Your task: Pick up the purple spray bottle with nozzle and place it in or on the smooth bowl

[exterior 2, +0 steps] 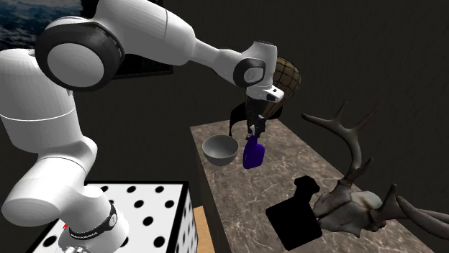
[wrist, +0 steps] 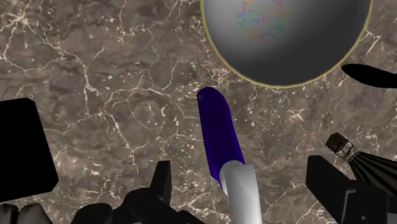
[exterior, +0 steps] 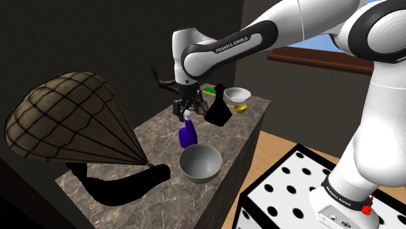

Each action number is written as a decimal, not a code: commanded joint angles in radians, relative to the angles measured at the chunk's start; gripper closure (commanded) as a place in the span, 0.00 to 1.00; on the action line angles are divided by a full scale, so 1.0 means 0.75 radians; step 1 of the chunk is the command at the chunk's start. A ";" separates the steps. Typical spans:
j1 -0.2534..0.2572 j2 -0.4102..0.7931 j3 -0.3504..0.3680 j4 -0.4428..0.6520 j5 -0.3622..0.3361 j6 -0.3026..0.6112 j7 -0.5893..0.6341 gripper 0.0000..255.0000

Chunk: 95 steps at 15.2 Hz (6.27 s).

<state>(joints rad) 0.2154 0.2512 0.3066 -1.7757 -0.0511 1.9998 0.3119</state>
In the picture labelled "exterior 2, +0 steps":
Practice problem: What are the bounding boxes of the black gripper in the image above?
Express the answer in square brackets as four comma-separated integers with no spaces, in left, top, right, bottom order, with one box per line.
[245,95,268,140]

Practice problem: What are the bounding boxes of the blue bottle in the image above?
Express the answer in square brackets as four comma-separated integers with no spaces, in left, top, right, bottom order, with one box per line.
[242,135,266,170]

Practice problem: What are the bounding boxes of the grey bowl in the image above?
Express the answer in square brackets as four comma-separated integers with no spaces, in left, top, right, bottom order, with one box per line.
[201,134,240,167]

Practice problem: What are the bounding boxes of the brown lattice vase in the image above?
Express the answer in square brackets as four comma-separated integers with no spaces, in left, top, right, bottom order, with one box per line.
[260,57,302,121]

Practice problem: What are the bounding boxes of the marble top table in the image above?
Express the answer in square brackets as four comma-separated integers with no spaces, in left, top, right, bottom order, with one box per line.
[189,118,437,253]

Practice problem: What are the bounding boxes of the black bottle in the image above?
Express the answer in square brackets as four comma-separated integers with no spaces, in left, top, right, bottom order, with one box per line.
[264,175,324,252]

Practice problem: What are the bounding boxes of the antlered animal skull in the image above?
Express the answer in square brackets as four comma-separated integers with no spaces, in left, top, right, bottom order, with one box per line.
[301,101,449,242]

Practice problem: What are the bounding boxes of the white black-dotted robot stand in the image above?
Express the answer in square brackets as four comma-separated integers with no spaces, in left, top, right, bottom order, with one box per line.
[26,180,199,253]

